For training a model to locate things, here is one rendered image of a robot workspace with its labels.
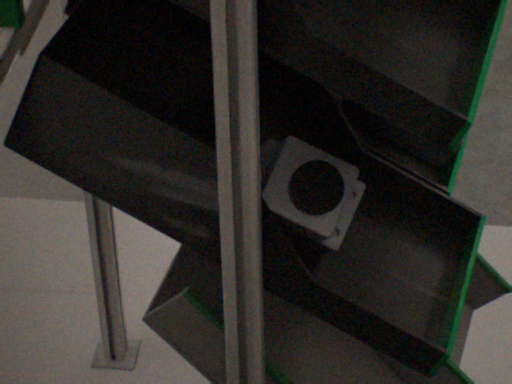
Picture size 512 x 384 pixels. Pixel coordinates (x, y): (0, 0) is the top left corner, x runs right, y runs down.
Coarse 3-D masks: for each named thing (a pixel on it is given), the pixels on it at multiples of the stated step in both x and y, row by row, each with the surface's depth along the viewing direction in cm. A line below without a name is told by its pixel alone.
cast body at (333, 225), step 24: (264, 144) 78; (288, 144) 75; (264, 168) 77; (288, 168) 74; (312, 168) 74; (336, 168) 74; (264, 192) 74; (288, 192) 74; (312, 192) 73; (336, 192) 74; (360, 192) 78; (288, 216) 74; (312, 216) 74; (336, 216) 74; (312, 240) 77; (336, 240) 77
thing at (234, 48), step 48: (240, 0) 63; (240, 48) 64; (240, 96) 66; (240, 144) 68; (240, 192) 70; (96, 240) 116; (240, 240) 72; (96, 288) 119; (240, 288) 74; (240, 336) 76
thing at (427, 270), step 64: (128, 0) 84; (64, 64) 72; (128, 64) 85; (192, 64) 85; (64, 128) 74; (128, 128) 73; (192, 128) 83; (320, 128) 85; (128, 192) 76; (192, 192) 74; (384, 192) 86; (320, 256) 80; (384, 256) 82; (448, 256) 84; (384, 320) 75; (448, 320) 79
